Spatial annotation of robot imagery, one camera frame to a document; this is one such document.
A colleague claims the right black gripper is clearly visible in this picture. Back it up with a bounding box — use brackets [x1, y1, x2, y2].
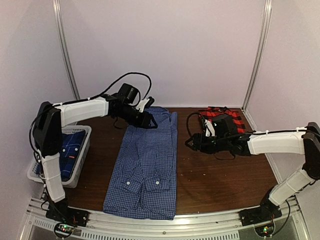
[185, 133, 230, 154]

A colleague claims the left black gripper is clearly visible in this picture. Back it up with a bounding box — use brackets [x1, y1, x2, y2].
[116, 104, 159, 130]

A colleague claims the blue small-check long sleeve shirt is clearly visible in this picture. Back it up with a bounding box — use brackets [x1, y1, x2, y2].
[102, 106, 178, 220]

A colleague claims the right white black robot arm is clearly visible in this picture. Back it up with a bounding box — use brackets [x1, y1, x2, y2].
[185, 122, 320, 221]

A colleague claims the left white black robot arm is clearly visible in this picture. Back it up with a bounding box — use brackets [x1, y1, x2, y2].
[31, 94, 158, 203]

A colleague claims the red black plaid shirt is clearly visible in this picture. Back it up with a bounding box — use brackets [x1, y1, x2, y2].
[198, 106, 246, 134]

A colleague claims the white plastic laundry basket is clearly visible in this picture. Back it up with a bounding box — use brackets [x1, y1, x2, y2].
[26, 124, 92, 189]

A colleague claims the dark blue plaid shirt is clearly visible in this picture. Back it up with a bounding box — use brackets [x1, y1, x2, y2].
[34, 132, 87, 182]

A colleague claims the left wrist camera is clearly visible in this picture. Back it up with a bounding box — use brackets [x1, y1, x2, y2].
[135, 96, 155, 113]

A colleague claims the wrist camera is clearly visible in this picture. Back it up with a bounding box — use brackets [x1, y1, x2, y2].
[204, 119, 215, 137]
[135, 96, 155, 113]

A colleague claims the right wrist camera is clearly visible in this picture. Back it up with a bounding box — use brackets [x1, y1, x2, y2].
[204, 119, 215, 137]

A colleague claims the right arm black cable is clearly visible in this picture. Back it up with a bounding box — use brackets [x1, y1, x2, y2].
[186, 111, 203, 141]

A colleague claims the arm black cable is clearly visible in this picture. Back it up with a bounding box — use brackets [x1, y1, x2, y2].
[99, 72, 153, 101]
[186, 111, 203, 141]

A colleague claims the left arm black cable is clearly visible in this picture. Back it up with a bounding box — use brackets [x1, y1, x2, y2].
[99, 72, 153, 101]

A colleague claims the front aluminium frame rail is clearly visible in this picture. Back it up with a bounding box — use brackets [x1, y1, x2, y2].
[19, 197, 307, 240]

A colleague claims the left aluminium frame post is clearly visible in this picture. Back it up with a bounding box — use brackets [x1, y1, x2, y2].
[52, 0, 80, 100]

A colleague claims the aluminium frame post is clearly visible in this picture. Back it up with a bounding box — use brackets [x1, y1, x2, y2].
[241, 0, 273, 112]
[52, 0, 80, 100]

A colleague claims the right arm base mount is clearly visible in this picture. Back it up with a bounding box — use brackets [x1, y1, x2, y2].
[239, 194, 282, 227]

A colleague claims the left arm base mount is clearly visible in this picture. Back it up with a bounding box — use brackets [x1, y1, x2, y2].
[43, 194, 89, 227]

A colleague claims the right aluminium frame post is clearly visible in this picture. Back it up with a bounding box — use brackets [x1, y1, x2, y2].
[241, 0, 273, 112]

